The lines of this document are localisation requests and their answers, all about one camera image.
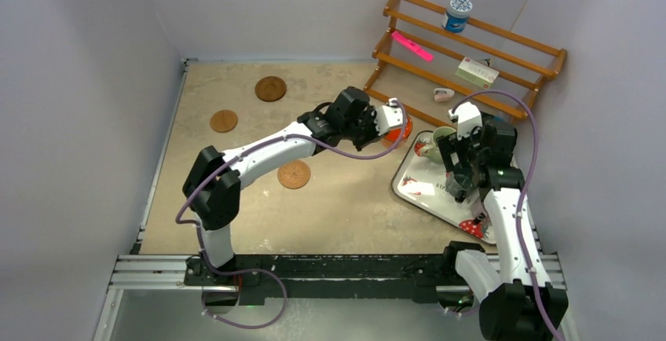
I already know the light green mug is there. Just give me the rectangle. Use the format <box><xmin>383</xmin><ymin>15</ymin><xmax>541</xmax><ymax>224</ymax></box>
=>
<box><xmin>415</xmin><ymin>126</ymin><xmax>456</xmax><ymax>164</ymax></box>

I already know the strawberry print tray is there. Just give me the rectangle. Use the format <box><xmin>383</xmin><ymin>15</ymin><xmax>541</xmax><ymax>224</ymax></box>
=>
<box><xmin>391</xmin><ymin>130</ymin><xmax>496</xmax><ymax>245</ymax></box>

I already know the woven rattan coaster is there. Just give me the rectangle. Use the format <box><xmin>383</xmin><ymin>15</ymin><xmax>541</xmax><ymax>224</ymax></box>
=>
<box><xmin>277</xmin><ymin>159</ymin><xmax>311</xmax><ymax>189</ymax></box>

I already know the black aluminium mounting rail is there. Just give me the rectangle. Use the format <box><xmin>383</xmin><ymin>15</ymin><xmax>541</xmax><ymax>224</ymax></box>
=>
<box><xmin>93</xmin><ymin>253</ymin><xmax>579</xmax><ymax>341</ymax></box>

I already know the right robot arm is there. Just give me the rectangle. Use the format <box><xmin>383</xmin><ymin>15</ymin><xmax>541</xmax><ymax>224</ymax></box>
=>
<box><xmin>436</xmin><ymin>101</ymin><xmax>569</xmax><ymax>340</ymax></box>

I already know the dark brown wooden coaster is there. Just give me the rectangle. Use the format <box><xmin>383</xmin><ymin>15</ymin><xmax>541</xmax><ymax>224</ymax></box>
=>
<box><xmin>254</xmin><ymin>76</ymin><xmax>287</xmax><ymax>102</ymax></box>

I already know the wooden tiered shelf rack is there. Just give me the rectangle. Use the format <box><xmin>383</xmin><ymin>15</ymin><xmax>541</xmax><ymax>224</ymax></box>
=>
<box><xmin>364</xmin><ymin>0</ymin><xmax>568</xmax><ymax>123</ymax></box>

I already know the dark grey mug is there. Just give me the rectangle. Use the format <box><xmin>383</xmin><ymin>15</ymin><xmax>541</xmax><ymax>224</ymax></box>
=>
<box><xmin>445</xmin><ymin>172</ymin><xmax>477</xmax><ymax>204</ymax></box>

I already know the blue white jar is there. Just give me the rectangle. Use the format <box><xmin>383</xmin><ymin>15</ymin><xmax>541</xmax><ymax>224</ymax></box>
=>
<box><xmin>441</xmin><ymin>0</ymin><xmax>473</xmax><ymax>33</ymax></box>

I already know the orange mug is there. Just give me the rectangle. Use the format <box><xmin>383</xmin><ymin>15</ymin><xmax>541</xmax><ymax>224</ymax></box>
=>
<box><xmin>381</xmin><ymin>115</ymin><xmax>413</xmax><ymax>148</ymax></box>

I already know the pink highlighter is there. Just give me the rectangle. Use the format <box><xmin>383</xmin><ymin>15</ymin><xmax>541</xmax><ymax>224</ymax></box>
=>
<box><xmin>390</xmin><ymin>31</ymin><xmax>434</xmax><ymax>62</ymax></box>

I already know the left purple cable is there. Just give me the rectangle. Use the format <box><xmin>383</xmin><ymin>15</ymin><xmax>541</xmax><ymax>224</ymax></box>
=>
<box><xmin>174</xmin><ymin>99</ymin><xmax>409</xmax><ymax>329</ymax></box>

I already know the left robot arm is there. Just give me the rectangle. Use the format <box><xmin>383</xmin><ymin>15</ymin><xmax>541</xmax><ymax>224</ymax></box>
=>
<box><xmin>176</xmin><ymin>86</ymin><xmax>407</xmax><ymax>285</ymax></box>

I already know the green white box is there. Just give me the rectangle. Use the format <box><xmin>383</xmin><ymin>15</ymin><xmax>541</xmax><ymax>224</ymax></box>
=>
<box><xmin>455</xmin><ymin>57</ymin><xmax>500</xmax><ymax>90</ymax></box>

